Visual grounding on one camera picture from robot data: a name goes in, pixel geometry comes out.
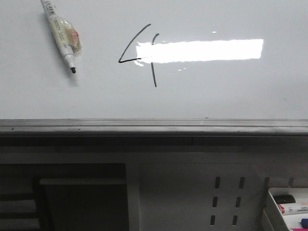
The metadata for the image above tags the white black-tipped whiteboard marker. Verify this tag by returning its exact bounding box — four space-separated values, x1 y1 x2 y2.
40 0 82 74

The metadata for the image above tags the white pegboard panel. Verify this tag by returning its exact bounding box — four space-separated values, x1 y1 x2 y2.
0 146 308 231

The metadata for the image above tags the dark cabinet with white shelf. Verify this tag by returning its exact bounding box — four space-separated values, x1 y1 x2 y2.
0 164 129 231

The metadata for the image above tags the red-capped white marker in tray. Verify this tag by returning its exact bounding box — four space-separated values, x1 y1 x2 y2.
277 202 308 216

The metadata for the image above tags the white marker tray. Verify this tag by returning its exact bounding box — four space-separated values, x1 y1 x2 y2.
261 188 308 231

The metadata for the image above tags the pink object in tray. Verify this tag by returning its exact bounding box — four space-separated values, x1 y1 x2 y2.
290 228 308 231

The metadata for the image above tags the blue marker in tray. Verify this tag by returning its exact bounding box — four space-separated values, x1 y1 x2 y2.
301 218 308 229

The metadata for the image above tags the white whiteboard with aluminium frame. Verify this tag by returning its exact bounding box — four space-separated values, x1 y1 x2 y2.
0 0 308 145

